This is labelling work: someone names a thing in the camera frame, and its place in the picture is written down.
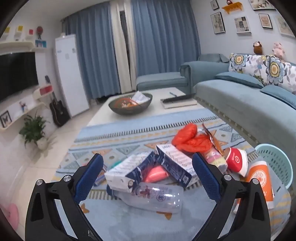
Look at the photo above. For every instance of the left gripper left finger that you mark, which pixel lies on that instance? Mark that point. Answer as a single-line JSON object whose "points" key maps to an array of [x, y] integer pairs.
{"points": [[43, 221]]}

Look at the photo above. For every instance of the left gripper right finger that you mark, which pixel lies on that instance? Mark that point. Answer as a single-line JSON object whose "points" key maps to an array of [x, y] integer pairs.
{"points": [[251, 221]]}

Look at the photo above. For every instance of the orange white paper cup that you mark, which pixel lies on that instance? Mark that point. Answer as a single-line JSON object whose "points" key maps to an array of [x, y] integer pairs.
{"points": [[260, 171]]}

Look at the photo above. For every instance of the red white paper cup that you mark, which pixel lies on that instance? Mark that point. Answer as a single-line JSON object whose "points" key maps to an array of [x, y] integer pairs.
{"points": [[237, 161]]}

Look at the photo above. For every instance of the pink peach drink bottle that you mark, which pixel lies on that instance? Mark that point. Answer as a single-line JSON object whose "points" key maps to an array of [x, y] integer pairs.
{"points": [[213, 157]]}

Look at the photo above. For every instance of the clear plastic bottle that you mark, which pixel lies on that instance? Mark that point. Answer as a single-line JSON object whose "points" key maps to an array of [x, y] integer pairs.
{"points": [[152, 197]]}

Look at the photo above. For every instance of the white blue milk carton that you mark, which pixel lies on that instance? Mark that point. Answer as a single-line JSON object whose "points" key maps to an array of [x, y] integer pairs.
{"points": [[128, 174]]}

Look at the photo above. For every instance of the orange red plastic bag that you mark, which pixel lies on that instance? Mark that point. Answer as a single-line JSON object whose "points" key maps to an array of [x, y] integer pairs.
{"points": [[189, 141]]}

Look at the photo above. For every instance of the pink wrapper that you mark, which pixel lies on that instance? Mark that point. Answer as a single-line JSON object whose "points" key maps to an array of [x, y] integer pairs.
{"points": [[156, 174]]}

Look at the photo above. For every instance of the orange foil snack wrapper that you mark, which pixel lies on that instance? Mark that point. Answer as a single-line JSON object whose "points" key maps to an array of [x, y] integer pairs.
{"points": [[213, 140]]}

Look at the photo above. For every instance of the light blue plastic basket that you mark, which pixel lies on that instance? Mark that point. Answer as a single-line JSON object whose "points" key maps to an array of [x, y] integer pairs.
{"points": [[278, 161]]}

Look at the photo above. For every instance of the blue patterned rug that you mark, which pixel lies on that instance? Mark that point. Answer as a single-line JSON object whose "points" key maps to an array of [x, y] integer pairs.
{"points": [[110, 217]]}

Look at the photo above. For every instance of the green potted plant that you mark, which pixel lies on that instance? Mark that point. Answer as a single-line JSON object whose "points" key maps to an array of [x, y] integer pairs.
{"points": [[33, 131]]}

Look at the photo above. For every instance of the black acoustic guitar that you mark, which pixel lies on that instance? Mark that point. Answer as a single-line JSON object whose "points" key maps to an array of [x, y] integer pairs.
{"points": [[59, 112]]}

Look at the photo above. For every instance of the white tv shelf unit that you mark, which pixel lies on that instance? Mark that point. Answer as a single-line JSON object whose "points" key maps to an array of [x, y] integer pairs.
{"points": [[34, 99]]}

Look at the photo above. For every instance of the blue fabric sofa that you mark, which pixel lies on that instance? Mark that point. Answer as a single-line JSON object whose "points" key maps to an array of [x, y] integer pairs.
{"points": [[263, 118]]}

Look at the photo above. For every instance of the blue seat cushion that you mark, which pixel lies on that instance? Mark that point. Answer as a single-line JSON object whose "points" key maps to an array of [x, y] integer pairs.
{"points": [[240, 78], [280, 94]]}

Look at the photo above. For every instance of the dark oval bowl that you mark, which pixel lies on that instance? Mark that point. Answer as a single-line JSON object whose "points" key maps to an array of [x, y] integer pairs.
{"points": [[126, 106]]}

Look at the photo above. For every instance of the white standing air conditioner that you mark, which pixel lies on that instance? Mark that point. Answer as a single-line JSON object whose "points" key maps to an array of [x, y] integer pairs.
{"points": [[69, 74]]}

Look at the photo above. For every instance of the floral sofa back cushion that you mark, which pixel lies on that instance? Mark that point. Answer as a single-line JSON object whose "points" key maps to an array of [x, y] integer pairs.
{"points": [[268, 69]]}

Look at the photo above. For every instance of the black television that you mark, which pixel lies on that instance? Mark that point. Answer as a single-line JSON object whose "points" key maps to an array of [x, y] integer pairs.
{"points": [[18, 72]]}

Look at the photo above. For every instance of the pink pig plush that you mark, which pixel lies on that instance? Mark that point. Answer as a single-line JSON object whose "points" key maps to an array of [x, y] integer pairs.
{"points": [[278, 50]]}

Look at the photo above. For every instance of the brown monkey plush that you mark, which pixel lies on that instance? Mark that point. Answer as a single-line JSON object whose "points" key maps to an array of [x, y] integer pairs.
{"points": [[257, 48]]}

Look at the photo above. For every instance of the framed butterfly picture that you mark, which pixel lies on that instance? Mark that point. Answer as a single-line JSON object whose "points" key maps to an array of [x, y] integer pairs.
{"points": [[283, 26]]}

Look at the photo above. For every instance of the blue window curtains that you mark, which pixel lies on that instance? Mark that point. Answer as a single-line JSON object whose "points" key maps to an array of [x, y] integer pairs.
{"points": [[159, 37]]}

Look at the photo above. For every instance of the yellow wall shelf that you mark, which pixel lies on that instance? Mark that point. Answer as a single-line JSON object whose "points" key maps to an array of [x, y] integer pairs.
{"points": [[233, 7]]}

